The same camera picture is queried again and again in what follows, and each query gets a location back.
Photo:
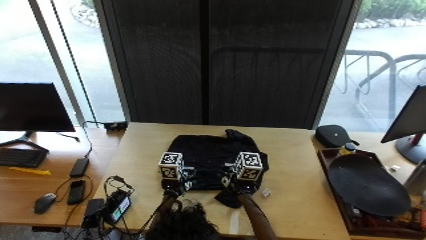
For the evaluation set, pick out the white marker cube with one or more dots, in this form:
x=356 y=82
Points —
x=248 y=165
x=171 y=165

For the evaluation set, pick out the black computer monitor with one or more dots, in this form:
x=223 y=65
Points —
x=31 y=106

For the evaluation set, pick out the black keyboard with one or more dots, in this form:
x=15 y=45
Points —
x=22 y=157

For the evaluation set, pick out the small white block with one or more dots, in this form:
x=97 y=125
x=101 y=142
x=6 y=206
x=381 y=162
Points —
x=394 y=168

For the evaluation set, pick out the yellow bottle with black cap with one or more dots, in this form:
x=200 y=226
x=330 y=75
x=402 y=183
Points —
x=348 y=149

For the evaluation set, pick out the black computer mouse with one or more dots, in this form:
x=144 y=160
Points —
x=44 y=202

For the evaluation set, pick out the yellow flat tool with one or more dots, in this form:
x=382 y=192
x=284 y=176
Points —
x=30 y=171

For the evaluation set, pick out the black power strip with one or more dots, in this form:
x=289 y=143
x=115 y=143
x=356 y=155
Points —
x=115 y=125

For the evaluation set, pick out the black zip case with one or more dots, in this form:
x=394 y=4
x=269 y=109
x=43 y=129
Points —
x=333 y=135

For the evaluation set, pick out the black device with screen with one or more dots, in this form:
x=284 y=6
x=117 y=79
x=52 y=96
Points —
x=117 y=206

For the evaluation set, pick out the person's right hand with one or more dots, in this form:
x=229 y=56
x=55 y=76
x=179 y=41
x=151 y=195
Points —
x=243 y=187

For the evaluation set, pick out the black oval tray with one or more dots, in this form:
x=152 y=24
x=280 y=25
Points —
x=368 y=186

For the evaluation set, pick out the black smartphone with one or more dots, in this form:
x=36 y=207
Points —
x=76 y=192

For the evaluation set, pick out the person's left hand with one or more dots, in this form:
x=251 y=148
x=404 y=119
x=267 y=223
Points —
x=176 y=187

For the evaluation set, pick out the black garment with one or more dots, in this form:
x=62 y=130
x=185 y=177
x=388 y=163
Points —
x=208 y=155

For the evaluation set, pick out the small black box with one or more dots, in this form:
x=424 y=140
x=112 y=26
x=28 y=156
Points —
x=93 y=211

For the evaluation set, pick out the brown wooden tray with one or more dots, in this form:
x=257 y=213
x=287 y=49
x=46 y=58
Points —
x=328 y=173

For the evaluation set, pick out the dark monitor on grey stand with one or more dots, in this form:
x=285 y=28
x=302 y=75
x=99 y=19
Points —
x=410 y=116

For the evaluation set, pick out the dark window blind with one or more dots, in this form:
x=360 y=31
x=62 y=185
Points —
x=221 y=63

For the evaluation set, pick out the small white tag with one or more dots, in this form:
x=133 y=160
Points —
x=267 y=192

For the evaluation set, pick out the grey metal bike rack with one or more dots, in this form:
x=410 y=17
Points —
x=392 y=80
x=410 y=60

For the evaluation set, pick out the black power adapter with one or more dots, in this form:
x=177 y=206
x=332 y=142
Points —
x=79 y=167

